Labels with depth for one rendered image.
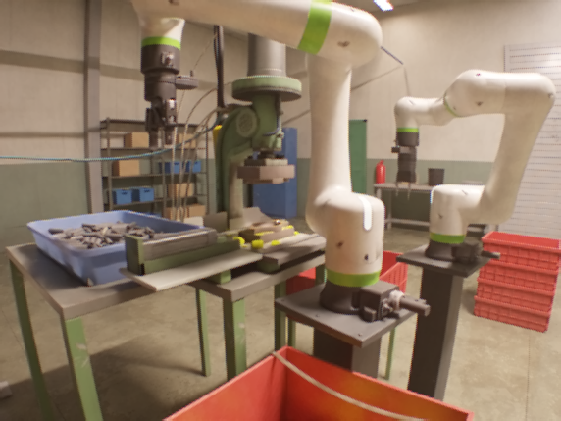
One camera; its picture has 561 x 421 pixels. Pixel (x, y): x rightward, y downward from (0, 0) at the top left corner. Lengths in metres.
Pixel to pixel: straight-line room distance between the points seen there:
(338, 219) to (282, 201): 6.62
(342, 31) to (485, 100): 0.44
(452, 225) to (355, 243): 0.55
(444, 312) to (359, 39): 0.92
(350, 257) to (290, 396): 0.36
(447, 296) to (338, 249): 0.62
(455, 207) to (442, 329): 0.43
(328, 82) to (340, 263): 0.44
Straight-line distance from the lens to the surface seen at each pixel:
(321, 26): 0.72
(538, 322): 3.08
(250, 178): 0.99
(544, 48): 6.42
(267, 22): 0.72
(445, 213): 1.19
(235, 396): 0.71
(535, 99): 1.03
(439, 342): 1.32
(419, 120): 1.39
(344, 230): 0.71
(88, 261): 0.87
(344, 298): 0.75
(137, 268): 0.78
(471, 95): 0.97
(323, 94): 0.87
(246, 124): 1.04
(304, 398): 0.82
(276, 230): 1.04
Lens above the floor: 1.24
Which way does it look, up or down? 8 degrees down
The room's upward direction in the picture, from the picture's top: straight up
